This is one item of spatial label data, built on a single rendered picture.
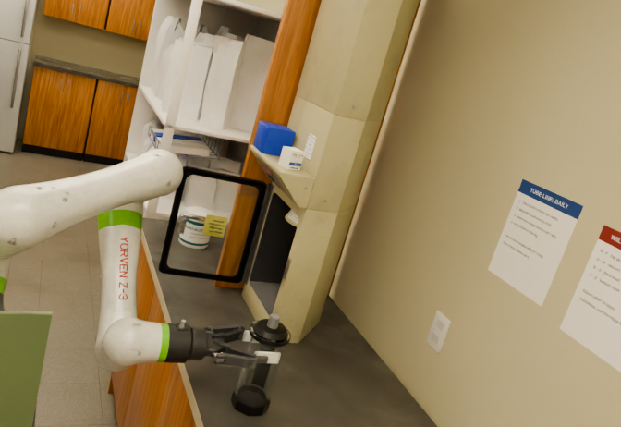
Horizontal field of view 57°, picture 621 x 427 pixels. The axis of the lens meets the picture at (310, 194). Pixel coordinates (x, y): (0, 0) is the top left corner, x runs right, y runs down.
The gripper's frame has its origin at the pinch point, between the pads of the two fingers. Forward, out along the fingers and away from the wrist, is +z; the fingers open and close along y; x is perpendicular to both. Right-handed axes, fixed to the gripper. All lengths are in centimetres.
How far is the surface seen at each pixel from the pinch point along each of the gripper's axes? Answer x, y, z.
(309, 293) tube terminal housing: -1.3, 30.5, 25.2
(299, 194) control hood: -33.7, 30.4, 11.9
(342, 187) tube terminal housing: -38, 30, 25
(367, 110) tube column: -63, 30, 25
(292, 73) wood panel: -66, 67, 14
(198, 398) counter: 17.9, 2.6, -13.0
